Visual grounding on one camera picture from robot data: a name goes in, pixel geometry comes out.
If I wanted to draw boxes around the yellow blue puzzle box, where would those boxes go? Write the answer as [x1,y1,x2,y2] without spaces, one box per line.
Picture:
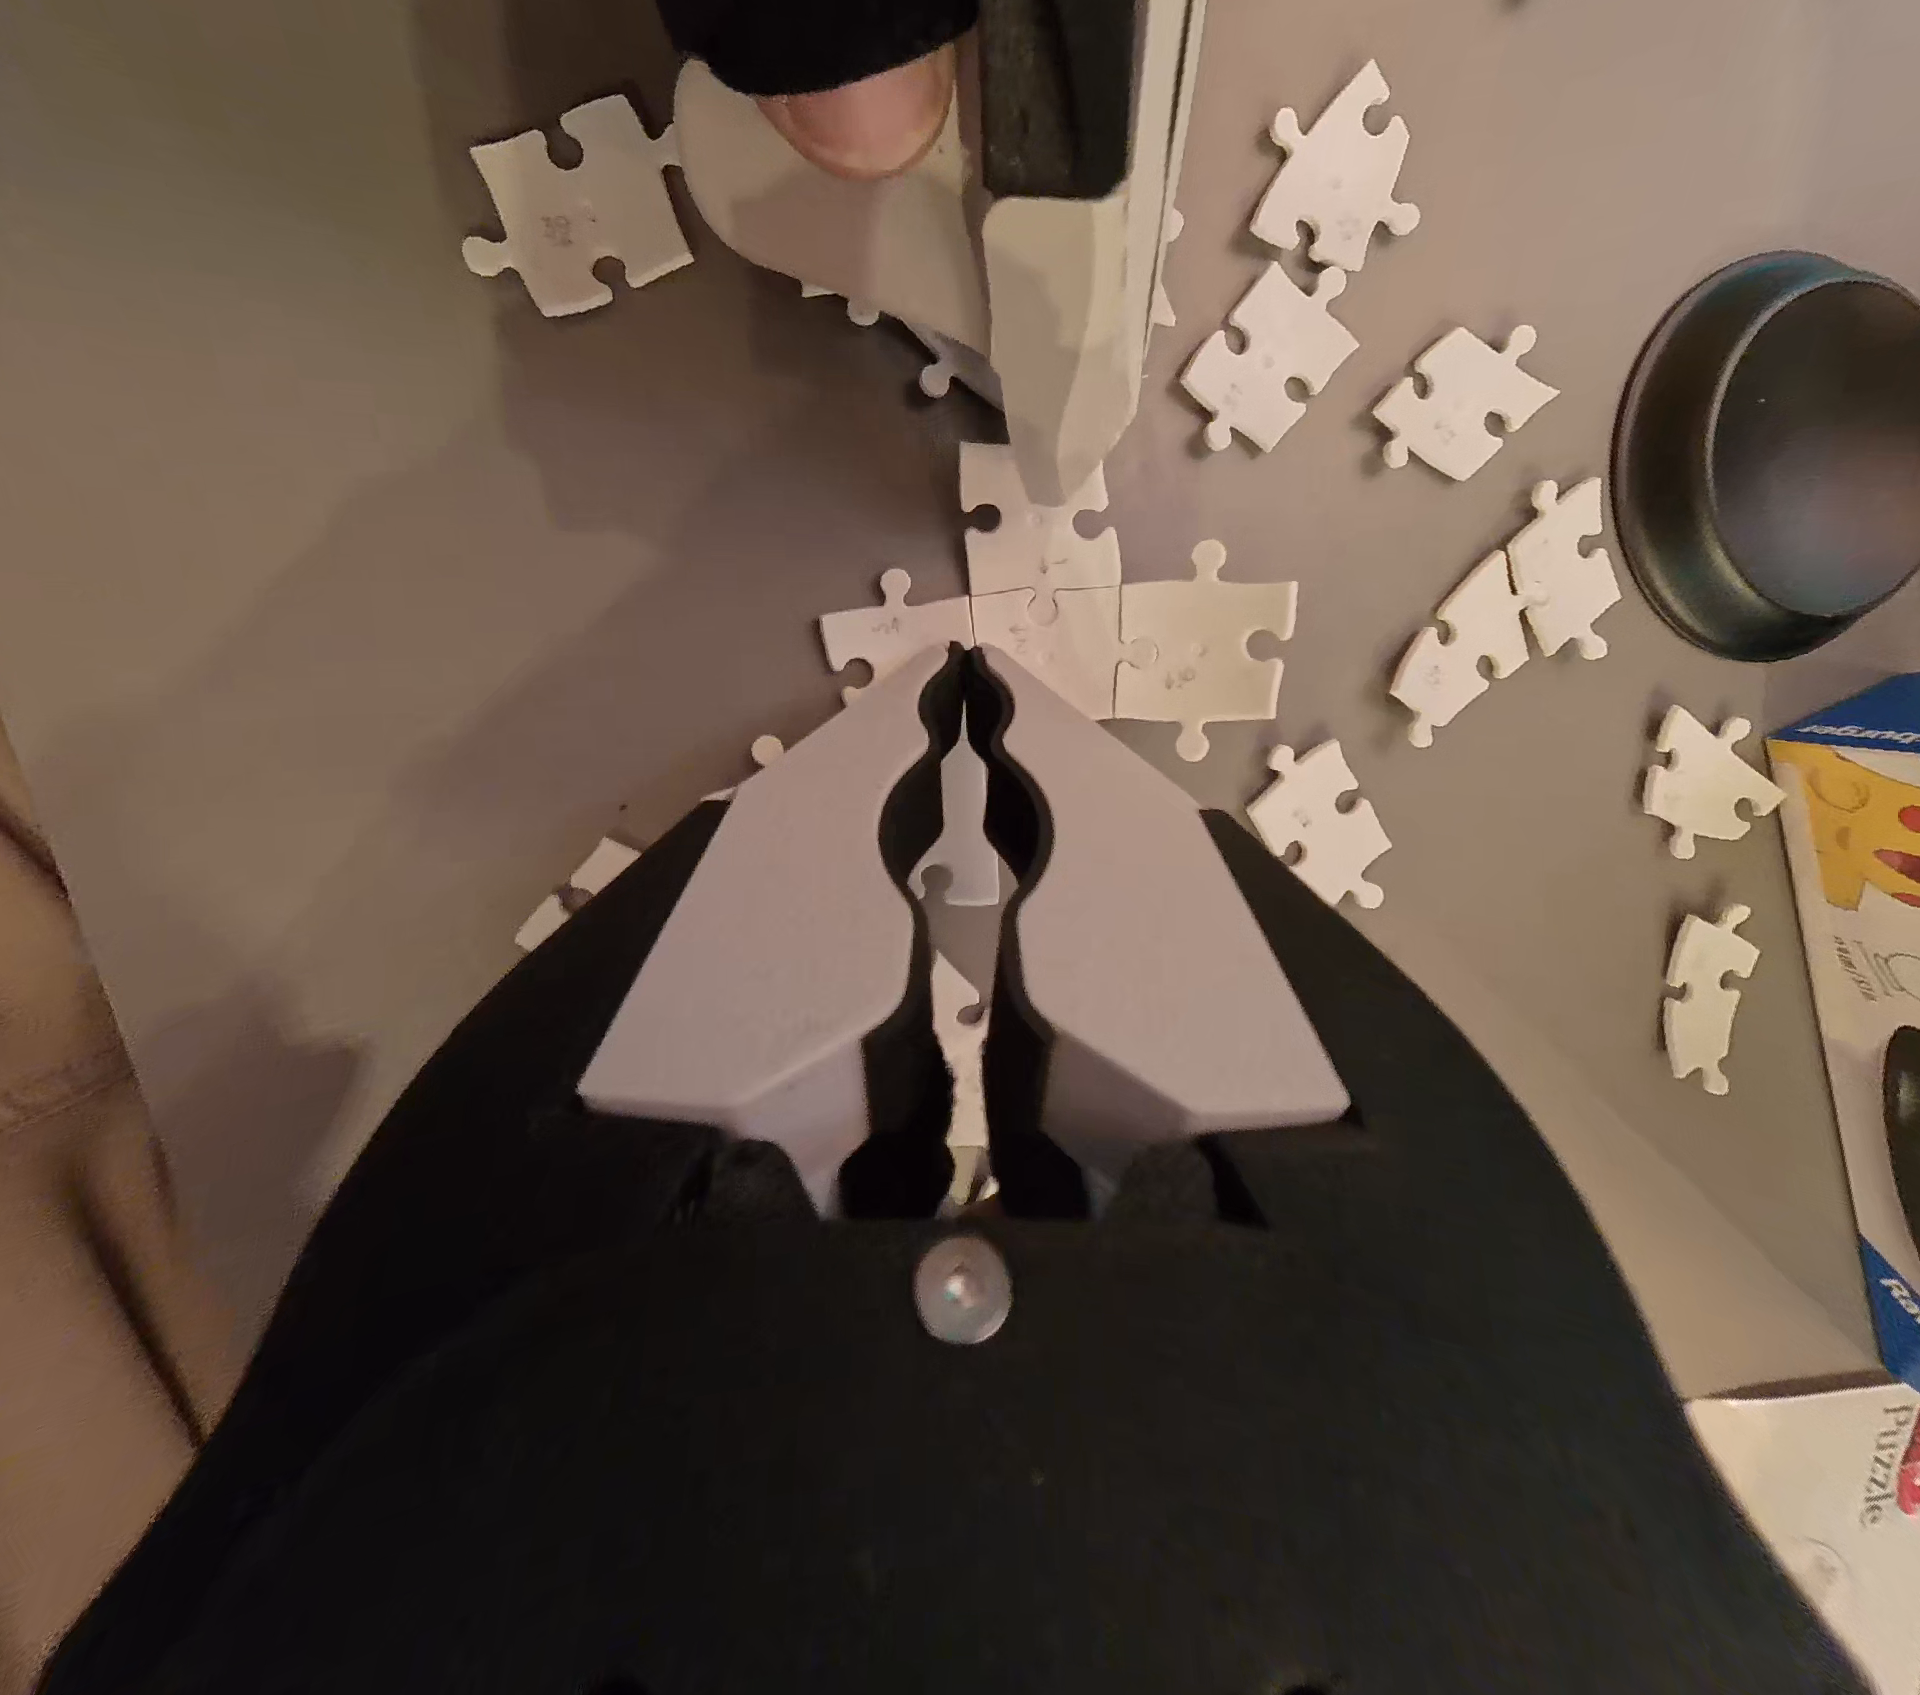
[1766,672,1920,1392]

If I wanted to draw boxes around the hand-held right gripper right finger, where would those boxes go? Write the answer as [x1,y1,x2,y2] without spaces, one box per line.
[966,641,1351,1219]

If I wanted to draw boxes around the black round stand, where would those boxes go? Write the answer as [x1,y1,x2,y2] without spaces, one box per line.
[1612,252,1920,666]

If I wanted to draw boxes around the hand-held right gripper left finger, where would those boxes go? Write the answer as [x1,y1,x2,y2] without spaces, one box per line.
[578,641,969,1219]

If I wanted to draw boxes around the puzzle pieces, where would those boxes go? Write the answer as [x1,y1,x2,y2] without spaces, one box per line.
[462,0,1789,1097]

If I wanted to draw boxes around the person's beige trousers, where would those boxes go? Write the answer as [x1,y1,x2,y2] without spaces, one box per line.
[0,721,243,1695]

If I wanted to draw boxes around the joined white puzzle section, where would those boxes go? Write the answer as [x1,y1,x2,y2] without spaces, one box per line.
[819,439,1302,763]

